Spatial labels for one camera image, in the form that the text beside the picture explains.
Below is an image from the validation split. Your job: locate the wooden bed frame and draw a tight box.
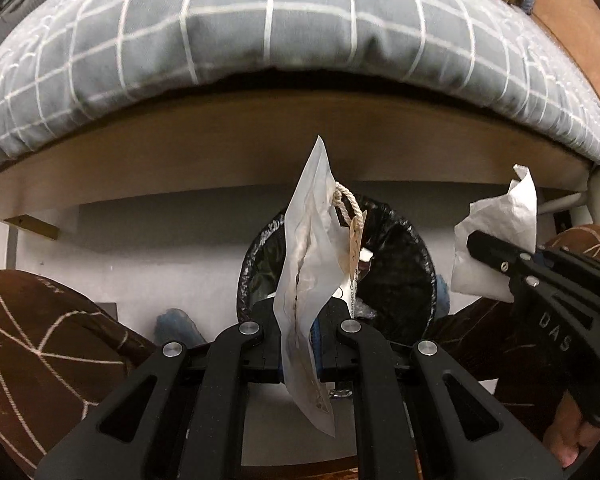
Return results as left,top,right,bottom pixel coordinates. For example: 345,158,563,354
0,72,593,241

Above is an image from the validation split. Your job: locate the grey suitcase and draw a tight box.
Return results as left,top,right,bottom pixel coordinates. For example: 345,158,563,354
0,0,61,61

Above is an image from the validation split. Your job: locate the blue slipper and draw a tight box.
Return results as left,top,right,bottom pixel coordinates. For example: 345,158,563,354
154,307,208,348
432,275,453,318

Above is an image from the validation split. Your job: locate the trash bin with black liner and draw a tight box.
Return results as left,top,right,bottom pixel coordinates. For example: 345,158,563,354
236,194,438,356

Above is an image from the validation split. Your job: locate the translucent white bag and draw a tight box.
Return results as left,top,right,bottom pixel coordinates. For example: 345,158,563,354
272,135,366,436

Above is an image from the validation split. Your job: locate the grey checked bed sheet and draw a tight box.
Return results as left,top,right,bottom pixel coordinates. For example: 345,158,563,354
0,0,600,178

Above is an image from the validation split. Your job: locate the wooden headboard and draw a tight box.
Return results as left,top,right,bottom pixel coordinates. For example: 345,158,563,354
522,0,600,126

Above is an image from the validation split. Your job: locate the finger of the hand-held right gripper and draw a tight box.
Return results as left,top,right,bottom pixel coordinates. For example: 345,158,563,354
466,230,536,286

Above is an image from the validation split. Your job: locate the person's right hand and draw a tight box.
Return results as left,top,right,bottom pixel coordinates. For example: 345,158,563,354
542,392,600,467

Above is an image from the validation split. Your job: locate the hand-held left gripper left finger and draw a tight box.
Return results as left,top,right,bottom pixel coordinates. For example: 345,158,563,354
34,300,283,480

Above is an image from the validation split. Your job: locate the white tissue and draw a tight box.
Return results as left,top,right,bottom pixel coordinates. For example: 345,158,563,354
452,164,538,303

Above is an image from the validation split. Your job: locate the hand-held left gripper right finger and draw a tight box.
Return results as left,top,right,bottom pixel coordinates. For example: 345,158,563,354
310,300,566,480

